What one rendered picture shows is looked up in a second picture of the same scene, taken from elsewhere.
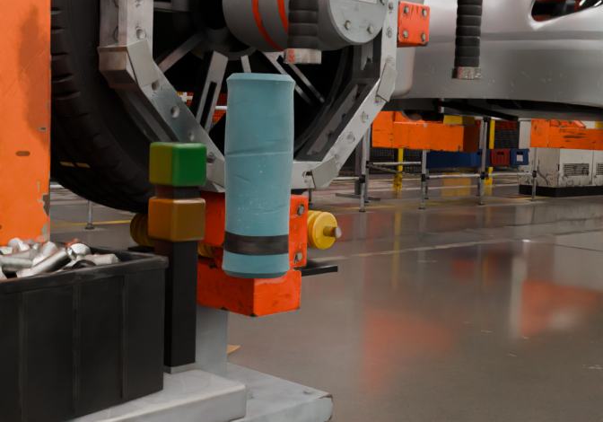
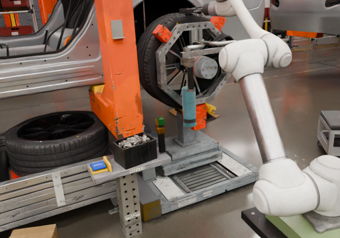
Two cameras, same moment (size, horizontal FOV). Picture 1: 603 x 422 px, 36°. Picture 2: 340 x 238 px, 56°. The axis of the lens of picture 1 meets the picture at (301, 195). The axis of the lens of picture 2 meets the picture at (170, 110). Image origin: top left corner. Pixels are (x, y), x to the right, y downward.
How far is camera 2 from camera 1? 1.04 m
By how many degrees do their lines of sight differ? 25
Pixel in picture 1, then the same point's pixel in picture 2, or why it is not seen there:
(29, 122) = (138, 111)
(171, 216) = (158, 130)
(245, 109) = (184, 95)
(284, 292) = (201, 124)
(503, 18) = (315, 5)
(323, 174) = (210, 98)
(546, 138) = not seen: outside the picture
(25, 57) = (136, 101)
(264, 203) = (188, 113)
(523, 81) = (321, 27)
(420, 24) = not seen: hidden behind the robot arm
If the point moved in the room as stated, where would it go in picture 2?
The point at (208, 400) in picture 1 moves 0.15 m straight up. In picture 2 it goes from (163, 160) to (162, 135)
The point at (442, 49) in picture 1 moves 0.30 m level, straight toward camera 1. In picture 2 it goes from (296, 15) to (292, 17)
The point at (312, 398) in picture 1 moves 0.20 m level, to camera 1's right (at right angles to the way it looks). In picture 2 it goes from (213, 143) to (240, 146)
